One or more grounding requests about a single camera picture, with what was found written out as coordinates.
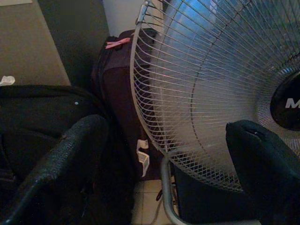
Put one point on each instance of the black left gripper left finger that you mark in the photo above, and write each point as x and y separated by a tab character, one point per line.
70	152

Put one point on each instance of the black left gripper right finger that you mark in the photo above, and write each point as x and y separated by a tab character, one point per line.
269	168

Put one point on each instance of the black fabric bag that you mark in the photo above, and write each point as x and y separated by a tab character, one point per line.
35	112

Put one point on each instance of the silver standing fan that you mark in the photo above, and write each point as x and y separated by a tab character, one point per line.
283	110

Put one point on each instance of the black box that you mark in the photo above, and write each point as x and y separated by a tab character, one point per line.
206	204

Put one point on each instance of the dark maroon suitcase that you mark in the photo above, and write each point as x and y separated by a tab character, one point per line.
117	93

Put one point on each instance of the white crumpled paper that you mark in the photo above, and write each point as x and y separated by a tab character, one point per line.
8	80

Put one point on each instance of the pink ribbon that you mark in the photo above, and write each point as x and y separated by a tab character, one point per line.
117	43

